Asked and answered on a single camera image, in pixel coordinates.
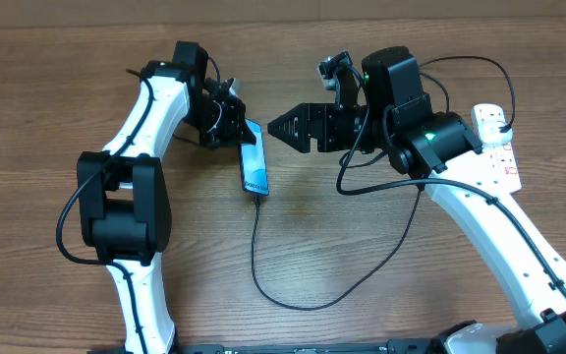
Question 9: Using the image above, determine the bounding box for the white power strip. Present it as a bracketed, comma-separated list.
[471, 103, 522, 194]

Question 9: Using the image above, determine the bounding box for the blue Samsung smartphone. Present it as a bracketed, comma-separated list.
[240, 120, 269, 196]

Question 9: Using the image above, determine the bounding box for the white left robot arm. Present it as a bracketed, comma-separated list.
[68, 41, 269, 353]

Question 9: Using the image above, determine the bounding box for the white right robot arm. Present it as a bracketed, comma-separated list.
[267, 46, 566, 353]

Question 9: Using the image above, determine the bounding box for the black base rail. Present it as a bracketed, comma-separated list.
[85, 320, 510, 354]

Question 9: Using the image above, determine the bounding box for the black charging cable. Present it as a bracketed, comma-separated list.
[250, 55, 517, 312]

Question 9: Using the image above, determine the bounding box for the white charger plug adapter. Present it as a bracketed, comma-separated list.
[476, 120, 513, 147]

